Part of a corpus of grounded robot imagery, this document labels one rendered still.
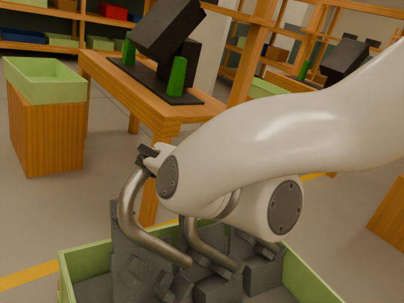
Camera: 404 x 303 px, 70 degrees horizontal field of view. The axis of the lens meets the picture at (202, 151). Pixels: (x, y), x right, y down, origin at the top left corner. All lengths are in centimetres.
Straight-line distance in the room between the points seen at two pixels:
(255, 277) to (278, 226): 60
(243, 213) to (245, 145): 10
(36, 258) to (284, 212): 186
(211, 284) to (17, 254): 150
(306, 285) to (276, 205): 67
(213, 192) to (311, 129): 10
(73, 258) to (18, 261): 128
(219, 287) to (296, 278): 27
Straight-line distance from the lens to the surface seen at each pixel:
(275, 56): 613
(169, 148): 46
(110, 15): 618
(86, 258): 83
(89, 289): 87
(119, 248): 69
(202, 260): 74
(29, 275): 201
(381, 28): 1179
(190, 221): 69
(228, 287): 85
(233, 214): 33
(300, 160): 25
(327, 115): 27
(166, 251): 64
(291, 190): 33
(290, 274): 100
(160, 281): 75
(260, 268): 92
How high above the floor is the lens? 155
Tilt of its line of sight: 27 degrees down
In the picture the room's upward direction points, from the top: 15 degrees clockwise
